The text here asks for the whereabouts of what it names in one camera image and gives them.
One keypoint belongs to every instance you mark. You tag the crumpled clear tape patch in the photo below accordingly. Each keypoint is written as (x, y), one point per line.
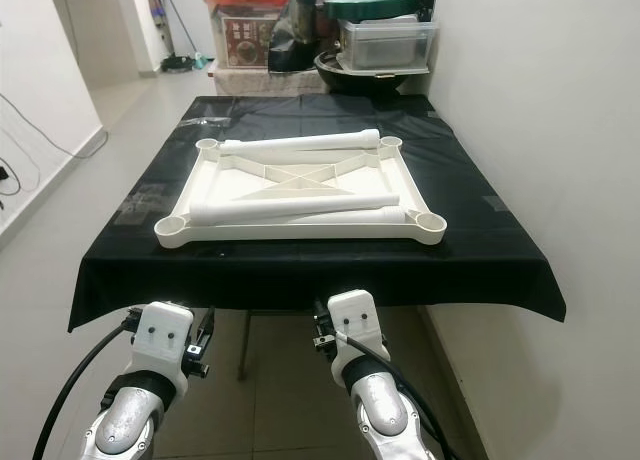
(155, 205)

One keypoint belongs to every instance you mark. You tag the black tablecloth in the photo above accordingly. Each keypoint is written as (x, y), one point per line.
(310, 275)

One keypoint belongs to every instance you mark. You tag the grey clear plastic box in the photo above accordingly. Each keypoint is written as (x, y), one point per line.
(390, 45)

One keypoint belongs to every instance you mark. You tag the white plastic table top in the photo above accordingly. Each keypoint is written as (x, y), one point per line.
(240, 185)

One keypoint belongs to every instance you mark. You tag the white cabinet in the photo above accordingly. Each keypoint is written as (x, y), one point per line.
(190, 20)

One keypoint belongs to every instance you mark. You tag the speckled cloth covered bench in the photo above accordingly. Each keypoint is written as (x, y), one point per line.
(260, 82)

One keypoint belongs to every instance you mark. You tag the black power adapter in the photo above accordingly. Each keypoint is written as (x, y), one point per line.
(5, 170)

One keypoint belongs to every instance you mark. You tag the green round lid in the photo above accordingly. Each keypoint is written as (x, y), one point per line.
(375, 5)

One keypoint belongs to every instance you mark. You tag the dark red printed carton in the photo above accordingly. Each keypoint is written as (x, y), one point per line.
(250, 42)

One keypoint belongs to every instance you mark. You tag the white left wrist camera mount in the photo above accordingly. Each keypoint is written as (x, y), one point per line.
(165, 335)

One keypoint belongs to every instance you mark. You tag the black wok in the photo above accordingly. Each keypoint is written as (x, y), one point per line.
(360, 80)

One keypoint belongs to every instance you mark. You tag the clear tape strip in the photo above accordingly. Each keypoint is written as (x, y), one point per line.
(200, 123)

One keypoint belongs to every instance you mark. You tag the grey tape patch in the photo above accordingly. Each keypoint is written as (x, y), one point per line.
(497, 203)

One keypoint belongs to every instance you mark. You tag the black shiny curved cover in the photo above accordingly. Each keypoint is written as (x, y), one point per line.
(295, 40)

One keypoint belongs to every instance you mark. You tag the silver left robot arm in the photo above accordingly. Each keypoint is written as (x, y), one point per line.
(130, 425)

